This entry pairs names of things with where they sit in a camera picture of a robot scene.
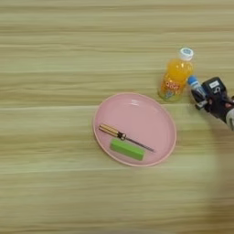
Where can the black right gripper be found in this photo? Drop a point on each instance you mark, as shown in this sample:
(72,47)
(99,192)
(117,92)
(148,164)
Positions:
(221,106)

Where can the orange juice bottle white cap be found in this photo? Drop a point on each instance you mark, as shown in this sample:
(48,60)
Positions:
(176,76)

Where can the pink round plate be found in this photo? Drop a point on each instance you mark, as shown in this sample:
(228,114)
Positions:
(140,119)

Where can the blue cylindrical tube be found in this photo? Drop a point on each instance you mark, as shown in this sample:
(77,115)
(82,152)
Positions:
(195,84)

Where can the green rectangular block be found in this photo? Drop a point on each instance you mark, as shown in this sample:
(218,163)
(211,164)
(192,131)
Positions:
(126,149)

